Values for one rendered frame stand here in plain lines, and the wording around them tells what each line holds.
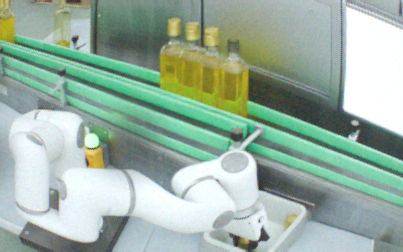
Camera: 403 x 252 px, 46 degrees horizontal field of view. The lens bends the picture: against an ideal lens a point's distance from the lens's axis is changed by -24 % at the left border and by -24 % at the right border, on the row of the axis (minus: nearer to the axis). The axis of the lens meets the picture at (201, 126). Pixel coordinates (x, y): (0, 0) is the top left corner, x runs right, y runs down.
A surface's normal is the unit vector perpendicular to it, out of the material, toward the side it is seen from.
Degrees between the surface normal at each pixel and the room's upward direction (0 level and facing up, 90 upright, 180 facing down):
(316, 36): 90
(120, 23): 90
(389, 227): 90
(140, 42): 90
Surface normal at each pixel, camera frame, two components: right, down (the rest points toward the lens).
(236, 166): -0.14, -0.68
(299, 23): -0.58, 0.43
